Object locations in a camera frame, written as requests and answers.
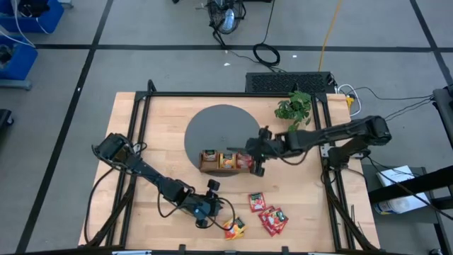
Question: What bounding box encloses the black computer case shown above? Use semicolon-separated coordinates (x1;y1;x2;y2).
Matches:
245;71;336;95

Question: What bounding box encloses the black arm base cable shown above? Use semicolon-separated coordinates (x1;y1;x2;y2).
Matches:
84;166;120;246

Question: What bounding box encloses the grey round mat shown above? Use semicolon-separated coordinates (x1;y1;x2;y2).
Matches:
183;103;263;178

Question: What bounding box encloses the wooden tea box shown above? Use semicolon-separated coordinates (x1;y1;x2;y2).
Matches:
198;148;256;175

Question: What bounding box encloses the black floor fan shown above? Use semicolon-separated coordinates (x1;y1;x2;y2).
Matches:
206;0;248;49

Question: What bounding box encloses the white printed box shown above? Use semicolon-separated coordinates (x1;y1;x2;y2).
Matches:
374;164;431;215

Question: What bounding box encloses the black aluminium table frame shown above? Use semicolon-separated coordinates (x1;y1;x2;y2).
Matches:
78;79;382;253

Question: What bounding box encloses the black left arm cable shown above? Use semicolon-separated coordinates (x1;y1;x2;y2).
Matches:
155;191;237;232

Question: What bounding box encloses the black side cart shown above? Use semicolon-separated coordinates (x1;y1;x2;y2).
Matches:
367;166;453;227

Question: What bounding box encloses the blue storage bin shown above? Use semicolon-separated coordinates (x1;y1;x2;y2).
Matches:
0;34;39;81
0;0;65;35

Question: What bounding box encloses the black coiled cable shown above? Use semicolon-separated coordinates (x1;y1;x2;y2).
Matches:
251;0;282;68

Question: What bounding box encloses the yellow hanging cable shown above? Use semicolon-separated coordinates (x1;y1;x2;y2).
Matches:
317;0;343;72

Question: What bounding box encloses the white cable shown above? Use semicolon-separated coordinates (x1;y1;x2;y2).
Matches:
336;84;362;118

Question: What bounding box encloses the green plant in white pot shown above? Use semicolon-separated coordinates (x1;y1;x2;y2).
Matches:
274;90;313;134

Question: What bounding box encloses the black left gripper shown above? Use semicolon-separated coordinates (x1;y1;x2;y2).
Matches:
193;179;224;230

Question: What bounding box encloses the yellow tea packet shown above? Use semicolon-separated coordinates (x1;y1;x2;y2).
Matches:
222;216;248;239
219;152;236;170
224;226;245;242

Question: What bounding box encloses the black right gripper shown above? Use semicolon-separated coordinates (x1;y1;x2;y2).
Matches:
245;126;275;177

